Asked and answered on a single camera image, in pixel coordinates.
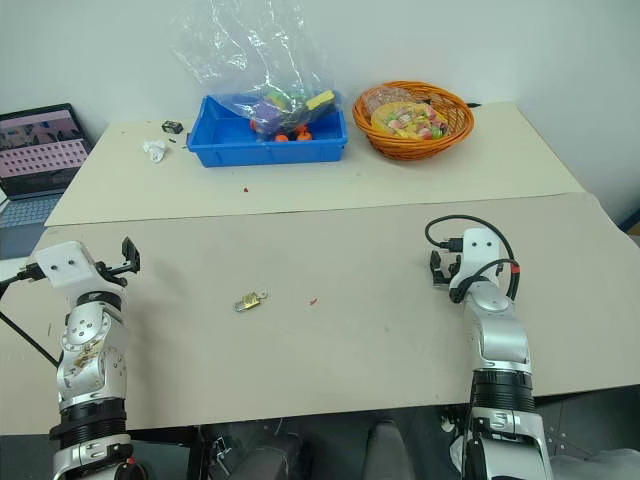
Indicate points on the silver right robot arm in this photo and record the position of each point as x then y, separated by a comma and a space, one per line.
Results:
500, 360

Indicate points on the crumpled white paper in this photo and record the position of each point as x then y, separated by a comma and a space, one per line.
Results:
154, 150

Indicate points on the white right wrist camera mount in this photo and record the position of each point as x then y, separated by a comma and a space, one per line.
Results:
477, 250

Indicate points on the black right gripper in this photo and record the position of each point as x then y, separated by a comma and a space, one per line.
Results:
451, 270

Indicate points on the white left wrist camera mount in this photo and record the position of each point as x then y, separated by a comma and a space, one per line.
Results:
62, 265

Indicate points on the brown packaged toy food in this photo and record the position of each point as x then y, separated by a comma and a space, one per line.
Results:
385, 96

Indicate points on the blue plastic bin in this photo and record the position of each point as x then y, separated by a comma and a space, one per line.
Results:
270, 142

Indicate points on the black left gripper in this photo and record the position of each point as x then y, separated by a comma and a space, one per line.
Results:
111, 276

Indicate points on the clear bag of toys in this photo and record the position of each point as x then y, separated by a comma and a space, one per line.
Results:
260, 65

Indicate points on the small black box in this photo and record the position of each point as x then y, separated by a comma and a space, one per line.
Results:
171, 125

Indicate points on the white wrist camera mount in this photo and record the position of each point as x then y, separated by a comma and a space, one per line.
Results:
477, 250
62, 265

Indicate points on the orange wicker basket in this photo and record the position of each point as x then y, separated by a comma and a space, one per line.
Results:
415, 145

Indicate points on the open laptop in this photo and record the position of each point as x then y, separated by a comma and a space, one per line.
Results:
35, 150

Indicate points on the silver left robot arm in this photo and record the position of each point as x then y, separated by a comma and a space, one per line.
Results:
90, 350

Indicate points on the bag of candies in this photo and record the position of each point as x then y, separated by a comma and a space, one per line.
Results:
407, 120

